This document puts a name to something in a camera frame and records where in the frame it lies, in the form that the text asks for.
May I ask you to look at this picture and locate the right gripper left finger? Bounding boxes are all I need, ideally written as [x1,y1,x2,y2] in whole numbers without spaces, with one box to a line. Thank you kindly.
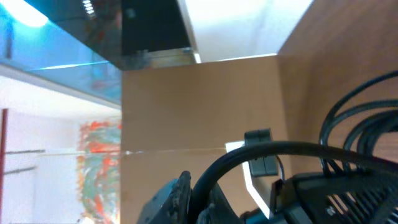
[137,171,192,224]

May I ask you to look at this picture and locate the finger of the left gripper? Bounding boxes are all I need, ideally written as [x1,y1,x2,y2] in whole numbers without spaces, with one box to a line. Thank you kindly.
[279,172,397,224]

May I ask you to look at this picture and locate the colourful wall poster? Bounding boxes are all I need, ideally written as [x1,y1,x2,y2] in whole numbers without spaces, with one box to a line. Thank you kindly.
[76,118,122,223]

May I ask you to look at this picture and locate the black usb cable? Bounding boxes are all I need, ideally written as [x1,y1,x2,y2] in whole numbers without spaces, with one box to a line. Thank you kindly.
[186,70,398,224]

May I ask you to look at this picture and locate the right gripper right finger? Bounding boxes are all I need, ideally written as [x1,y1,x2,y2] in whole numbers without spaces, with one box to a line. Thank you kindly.
[198,184,244,224]

